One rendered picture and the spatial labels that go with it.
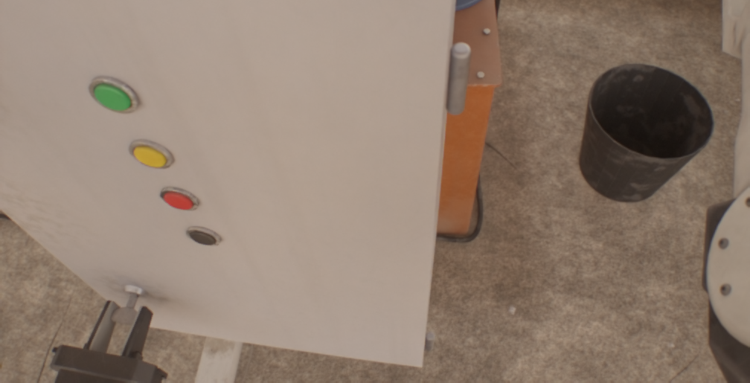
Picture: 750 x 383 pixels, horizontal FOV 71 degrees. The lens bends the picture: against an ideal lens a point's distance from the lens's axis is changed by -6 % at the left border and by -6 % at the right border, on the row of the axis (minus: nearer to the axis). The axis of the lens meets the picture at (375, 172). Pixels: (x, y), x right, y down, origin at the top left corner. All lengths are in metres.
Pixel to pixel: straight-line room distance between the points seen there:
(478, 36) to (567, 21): 1.06
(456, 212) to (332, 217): 1.06
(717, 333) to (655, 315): 1.32
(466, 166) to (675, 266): 0.68
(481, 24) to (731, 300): 0.97
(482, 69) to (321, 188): 0.75
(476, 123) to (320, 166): 0.83
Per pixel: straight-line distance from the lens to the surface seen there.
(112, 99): 0.35
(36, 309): 1.78
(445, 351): 1.44
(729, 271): 0.27
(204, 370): 1.24
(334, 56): 0.27
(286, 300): 0.59
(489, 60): 1.10
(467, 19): 1.18
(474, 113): 1.13
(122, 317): 0.68
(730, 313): 0.26
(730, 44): 0.43
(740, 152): 0.34
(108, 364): 0.64
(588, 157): 1.64
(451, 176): 1.31
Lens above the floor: 1.38
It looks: 56 degrees down
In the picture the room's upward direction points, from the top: 5 degrees counter-clockwise
